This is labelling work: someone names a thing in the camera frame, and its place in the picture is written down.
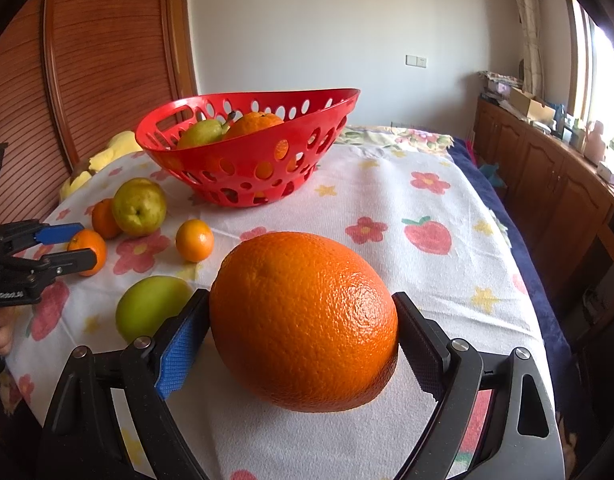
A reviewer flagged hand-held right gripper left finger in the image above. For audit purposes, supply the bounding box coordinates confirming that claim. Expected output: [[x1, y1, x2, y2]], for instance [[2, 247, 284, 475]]
[[37, 289, 211, 480]]

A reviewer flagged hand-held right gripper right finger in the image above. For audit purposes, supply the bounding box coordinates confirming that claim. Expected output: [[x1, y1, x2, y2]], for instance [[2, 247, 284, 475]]
[[391, 291, 564, 480]]

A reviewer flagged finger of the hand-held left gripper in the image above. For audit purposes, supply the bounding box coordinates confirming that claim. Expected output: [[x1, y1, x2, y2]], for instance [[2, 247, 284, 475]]
[[0, 248, 98, 282], [0, 219, 86, 257]]

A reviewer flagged small tangerine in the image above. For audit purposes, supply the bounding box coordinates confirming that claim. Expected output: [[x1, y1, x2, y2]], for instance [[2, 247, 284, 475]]
[[91, 198, 123, 240], [175, 219, 215, 263], [67, 229, 108, 277]]

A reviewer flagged green apple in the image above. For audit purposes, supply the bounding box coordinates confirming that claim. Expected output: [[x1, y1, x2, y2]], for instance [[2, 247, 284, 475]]
[[115, 275, 195, 345]]

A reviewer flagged yellow-green pear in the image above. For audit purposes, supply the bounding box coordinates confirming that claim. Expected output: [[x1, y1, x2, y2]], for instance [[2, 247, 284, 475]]
[[111, 177, 167, 237], [177, 112, 236, 150]]

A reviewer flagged large orange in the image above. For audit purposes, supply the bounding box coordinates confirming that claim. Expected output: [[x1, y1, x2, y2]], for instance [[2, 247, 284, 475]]
[[222, 111, 291, 181], [208, 231, 399, 413]]

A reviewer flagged red perforated plastic basket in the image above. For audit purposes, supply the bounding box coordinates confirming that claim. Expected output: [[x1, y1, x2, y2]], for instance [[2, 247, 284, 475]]
[[135, 88, 362, 209]]

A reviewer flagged person's left hand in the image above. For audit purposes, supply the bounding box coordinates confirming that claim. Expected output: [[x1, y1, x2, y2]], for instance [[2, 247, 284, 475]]
[[0, 307, 16, 357]]

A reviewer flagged white fruit-print tablecloth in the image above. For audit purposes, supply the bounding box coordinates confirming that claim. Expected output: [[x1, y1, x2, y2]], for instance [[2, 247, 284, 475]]
[[7, 142, 558, 480]]

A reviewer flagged yellow plush toy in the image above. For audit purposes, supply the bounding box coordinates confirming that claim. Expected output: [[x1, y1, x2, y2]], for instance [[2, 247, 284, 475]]
[[60, 131, 144, 201]]

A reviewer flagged dark blue blanket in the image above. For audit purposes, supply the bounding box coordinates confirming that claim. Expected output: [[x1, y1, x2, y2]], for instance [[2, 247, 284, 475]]
[[447, 135, 582, 411]]

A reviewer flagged wooden louvred wardrobe door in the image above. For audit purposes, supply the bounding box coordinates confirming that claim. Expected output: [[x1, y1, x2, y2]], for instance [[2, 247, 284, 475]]
[[0, 0, 75, 226], [43, 0, 200, 171]]

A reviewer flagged floral quilt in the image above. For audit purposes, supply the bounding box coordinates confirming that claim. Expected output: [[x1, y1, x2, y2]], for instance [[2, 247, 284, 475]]
[[332, 125, 455, 153]]

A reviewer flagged wooden cabinet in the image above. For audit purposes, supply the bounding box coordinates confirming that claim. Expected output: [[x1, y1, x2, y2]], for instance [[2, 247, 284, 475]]
[[474, 97, 614, 311]]

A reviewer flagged open cardboard box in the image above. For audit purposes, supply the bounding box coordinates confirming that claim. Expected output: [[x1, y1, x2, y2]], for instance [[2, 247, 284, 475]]
[[509, 87, 556, 121]]

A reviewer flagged pink jug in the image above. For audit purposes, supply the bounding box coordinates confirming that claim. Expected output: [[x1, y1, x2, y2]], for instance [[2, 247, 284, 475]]
[[584, 121, 608, 161]]

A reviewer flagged folded floral cloth pile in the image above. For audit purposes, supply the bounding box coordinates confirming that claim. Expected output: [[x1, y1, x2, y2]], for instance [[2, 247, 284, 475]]
[[479, 70, 522, 93]]

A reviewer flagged wooden framed window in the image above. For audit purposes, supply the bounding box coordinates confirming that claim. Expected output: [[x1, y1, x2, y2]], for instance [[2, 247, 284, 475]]
[[567, 0, 614, 186]]

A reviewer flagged patterned beige curtain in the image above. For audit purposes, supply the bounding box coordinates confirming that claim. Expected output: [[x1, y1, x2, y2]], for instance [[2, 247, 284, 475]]
[[499, 0, 545, 96]]

